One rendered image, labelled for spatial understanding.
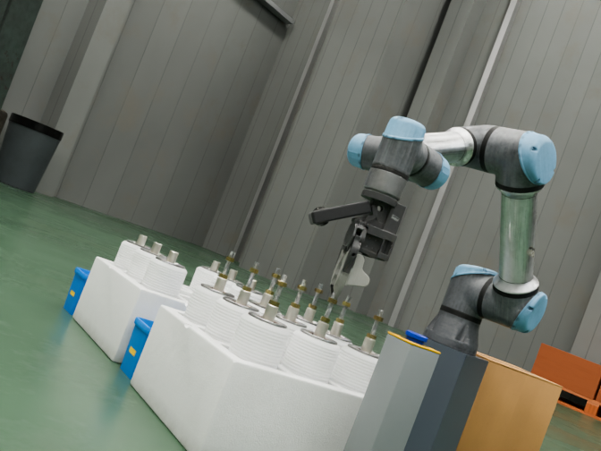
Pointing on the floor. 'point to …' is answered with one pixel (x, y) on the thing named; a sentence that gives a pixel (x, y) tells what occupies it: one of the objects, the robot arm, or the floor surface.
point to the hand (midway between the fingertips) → (333, 289)
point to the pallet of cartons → (571, 378)
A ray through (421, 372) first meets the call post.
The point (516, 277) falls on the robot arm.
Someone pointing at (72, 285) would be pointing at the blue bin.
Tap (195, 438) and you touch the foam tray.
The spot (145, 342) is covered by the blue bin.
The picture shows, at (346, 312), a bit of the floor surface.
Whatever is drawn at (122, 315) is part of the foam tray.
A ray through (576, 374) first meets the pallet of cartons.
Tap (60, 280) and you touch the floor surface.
